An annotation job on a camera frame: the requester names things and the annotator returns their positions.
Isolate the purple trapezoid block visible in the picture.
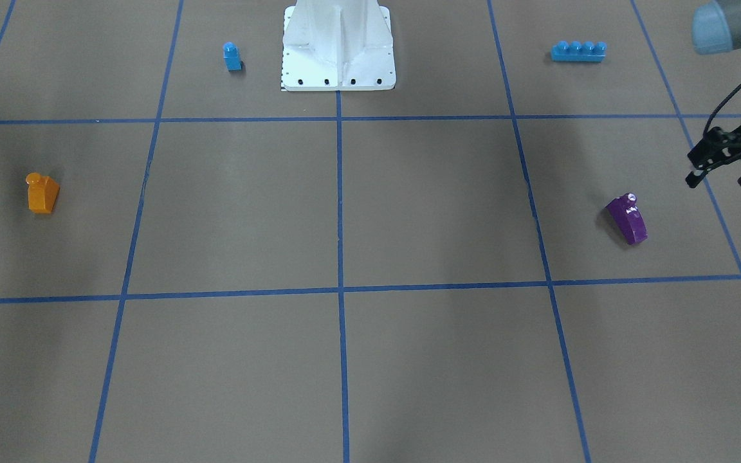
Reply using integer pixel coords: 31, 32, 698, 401
605, 192, 649, 246

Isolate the long blue studded block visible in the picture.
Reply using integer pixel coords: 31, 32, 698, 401
550, 41, 608, 62

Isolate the white camera mast base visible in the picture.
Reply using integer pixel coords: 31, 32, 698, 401
280, 1, 397, 92

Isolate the orange trapezoid block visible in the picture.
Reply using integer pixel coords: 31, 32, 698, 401
25, 172, 60, 215

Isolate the small blue block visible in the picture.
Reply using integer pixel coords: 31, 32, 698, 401
223, 42, 243, 71

